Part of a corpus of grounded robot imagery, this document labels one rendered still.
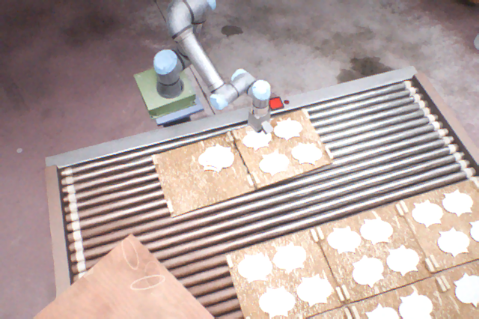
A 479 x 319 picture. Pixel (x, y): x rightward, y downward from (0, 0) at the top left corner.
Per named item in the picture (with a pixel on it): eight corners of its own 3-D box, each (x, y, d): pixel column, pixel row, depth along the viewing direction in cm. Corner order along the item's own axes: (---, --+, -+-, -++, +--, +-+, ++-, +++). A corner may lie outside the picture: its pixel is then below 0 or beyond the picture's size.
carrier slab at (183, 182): (152, 157, 214) (151, 156, 213) (229, 134, 222) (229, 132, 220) (171, 219, 197) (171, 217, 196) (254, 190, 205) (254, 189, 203)
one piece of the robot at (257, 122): (264, 122, 189) (262, 142, 203) (279, 111, 192) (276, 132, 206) (246, 105, 194) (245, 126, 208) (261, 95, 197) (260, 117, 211)
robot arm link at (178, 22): (156, 6, 170) (224, 110, 181) (179, -7, 174) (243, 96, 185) (150, 16, 181) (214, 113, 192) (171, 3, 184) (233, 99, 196)
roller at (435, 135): (70, 235, 197) (66, 231, 193) (441, 131, 229) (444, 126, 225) (71, 245, 195) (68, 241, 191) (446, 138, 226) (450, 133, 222)
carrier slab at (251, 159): (230, 133, 222) (230, 131, 221) (302, 111, 230) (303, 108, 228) (257, 189, 205) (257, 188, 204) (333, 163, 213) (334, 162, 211)
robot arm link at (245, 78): (224, 77, 188) (241, 91, 184) (243, 64, 192) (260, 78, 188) (224, 89, 195) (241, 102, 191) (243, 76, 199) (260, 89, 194)
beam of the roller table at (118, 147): (49, 162, 220) (44, 156, 215) (409, 72, 253) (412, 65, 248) (50, 177, 215) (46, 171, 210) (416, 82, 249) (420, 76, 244)
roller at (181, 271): (78, 299, 182) (75, 296, 178) (473, 178, 214) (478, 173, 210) (80, 310, 180) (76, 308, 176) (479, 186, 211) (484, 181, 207)
